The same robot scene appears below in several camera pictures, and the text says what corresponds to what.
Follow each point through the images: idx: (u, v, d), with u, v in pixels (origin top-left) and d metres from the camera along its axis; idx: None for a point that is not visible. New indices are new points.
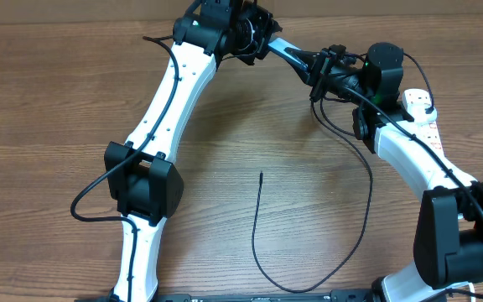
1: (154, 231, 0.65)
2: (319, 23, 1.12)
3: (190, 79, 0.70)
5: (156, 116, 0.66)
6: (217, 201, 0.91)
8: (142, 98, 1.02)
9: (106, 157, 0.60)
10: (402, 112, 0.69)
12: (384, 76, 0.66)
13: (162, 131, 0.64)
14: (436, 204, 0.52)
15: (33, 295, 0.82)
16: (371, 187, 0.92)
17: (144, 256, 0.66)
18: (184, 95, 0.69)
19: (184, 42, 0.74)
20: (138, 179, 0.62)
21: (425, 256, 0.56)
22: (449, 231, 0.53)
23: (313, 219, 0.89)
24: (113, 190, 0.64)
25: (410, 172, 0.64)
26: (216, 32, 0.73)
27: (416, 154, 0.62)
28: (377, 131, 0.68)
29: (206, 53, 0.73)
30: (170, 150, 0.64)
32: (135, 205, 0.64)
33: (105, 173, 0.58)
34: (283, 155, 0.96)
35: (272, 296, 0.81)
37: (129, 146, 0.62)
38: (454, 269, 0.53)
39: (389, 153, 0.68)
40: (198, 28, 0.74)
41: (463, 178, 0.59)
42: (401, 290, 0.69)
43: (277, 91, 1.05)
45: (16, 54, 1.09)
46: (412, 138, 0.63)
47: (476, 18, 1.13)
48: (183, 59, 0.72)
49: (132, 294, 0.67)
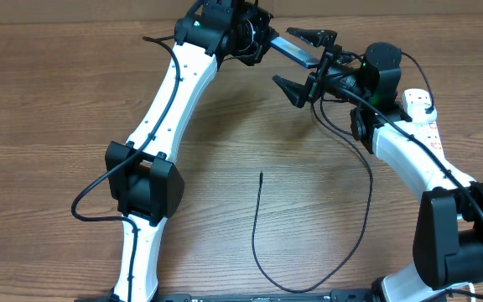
1: (155, 231, 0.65)
2: (319, 23, 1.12)
3: (191, 80, 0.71)
5: (158, 116, 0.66)
6: (217, 201, 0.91)
8: (142, 98, 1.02)
9: (109, 157, 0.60)
10: (399, 112, 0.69)
12: (384, 77, 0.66)
13: (163, 132, 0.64)
14: (435, 205, 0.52)
15: (33, 295, 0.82)
16: (370, 187, 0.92)
17: (144, 255, 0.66)
18: (185, 95, 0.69)
19: (185, 43, 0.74)
20: (142, 179, 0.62)
21: (424, 256, 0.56)
22: (449, 231, 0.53)
23: (312, 219, 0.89)
24: (113, 189, 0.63)
25: (408, 172, 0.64)
26: (217, 32, 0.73)
27: (414, 154, 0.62)
28: (376, 131, 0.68)
29: (208, 54, 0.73)
30: (170, 151, 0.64)
32: (137, 206, 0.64)
33: (108, 173, 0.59)
34: (284, 155, 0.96)
35: (271, 296, 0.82)
37: (130, 146, 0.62)
38: (454, 270, 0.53)
39: (387, 153, 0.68)
40: (199, 28, 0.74)
41: (462, 179, 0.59)
42: (401, 290, 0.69)
43: (277, 91, 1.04)
45: (16, 54, 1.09)
46: (411, 139, 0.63)
47: (477, 18, 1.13)
48: (185, 59, 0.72)
49: (132, 294, 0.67)
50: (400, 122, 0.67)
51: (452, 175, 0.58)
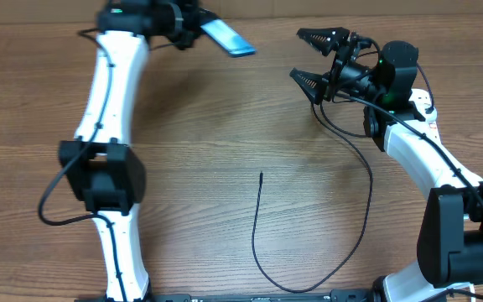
1: (129, 221, 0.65)
2: (319, 23, 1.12)
3: (124, 64, 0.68)
5: (98, 105, 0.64)
6: (217, 201, 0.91)
8: (142, 98, 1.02)
9: (62, 158, 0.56)
10: (415, 111, 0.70)
12: (399, 75, 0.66)
13: (108, 118, 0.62)
14: (442, 201, 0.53)
15: (33, 295, 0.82)
16: (370, 187, 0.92)
17: (125, 247, 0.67)
18: (122, 80, 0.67)
19: (111, 32, 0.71)
20: (100, 175, 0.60)
21: (428, 253, 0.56)
22: (454, 230, 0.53)
23: (313, 219, 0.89)
24: (75, 190, 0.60)
25: (417, 170, 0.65)
26: (137, 15, 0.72)
27: (424, 153, 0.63)
28: (389, 128, 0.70)
29: (133, 35, 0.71)
30: (122, 135, 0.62)
32: (104, 200, 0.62)
33: (64, 169, 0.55)
34: (284, 155, 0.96)
35: (271, 296, 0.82)
37: (79, 140, 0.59)
38: (458, 268, 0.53)
39: (398, 151, 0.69)
40: (120, 15, 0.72)
41: (471, 178, 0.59)
42: (402, 289, 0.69)
43: (277, 91, 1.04)
45: (16, 54, 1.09)
46: (423, 137, 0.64)
47: (476, 18, 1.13)
48: (114, 46, 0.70)
49: (126, 288, 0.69)
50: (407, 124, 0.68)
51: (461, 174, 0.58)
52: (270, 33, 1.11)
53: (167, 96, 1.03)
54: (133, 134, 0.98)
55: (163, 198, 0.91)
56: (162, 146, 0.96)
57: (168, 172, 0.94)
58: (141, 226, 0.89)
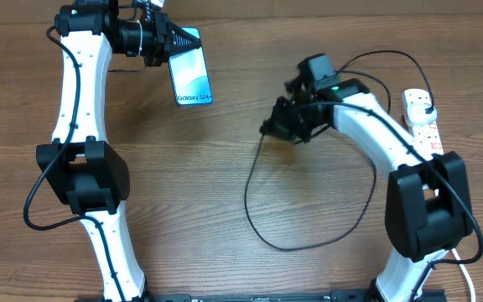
1: (117, 220, 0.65)
2: (319, 23, 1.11)
3: (91, 64, 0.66)
5: (71, 105, 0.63)
6: (217, 201, 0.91)
8: (142, 98, 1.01)
9: (41, 163, 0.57)
10: (356, 83, 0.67)
12: (317, 65, 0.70)
13: (82, 117, 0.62)
14: (402, 184, 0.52)
15: (33, 294, 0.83)
16: (371, 187, 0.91)
17: (117, 246, 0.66)
18: (90, 80, 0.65)
19: (70, 33, 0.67)
20: (83, 175, 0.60)
21: (395, 228, 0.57)
22: (417, 209, 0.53)
23: (313, 220, 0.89)
24: (59, 193, 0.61)
25: (370, 148, 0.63)
26: (96, 13, 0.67)
27: (375, 131, 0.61)
28: (335, 109, 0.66)
29: (96, 34, 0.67)
30: (98, 132, 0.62)
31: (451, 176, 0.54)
32: (89, 202, 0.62)
33: (44, 174, 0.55)
34: (276, 154, 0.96)
35: (271, 296, 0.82)
37: (55, 142, 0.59)
38: (426, 240, 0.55)
39: (347, 127, 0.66)
40: (77, 16, 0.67)
41: (424, 151, 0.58)
42: (394, 282, 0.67)
43: (278, 91, 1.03)
45: (13, 52, 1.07)
46: (371, 114, 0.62)
47: (477, 19, 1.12)
48: (77, 45, 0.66)
49: (122, 288, 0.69)
50: (414, 123, 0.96)
51: (416, 152, 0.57)
52: (269, 33, 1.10)
53: (167, 96, 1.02)
54: (133, 134, 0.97)
55: (163, 198, 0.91)
56: (162, 146, 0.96)
57: (168, 172, 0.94)
58: (141, 226, 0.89)
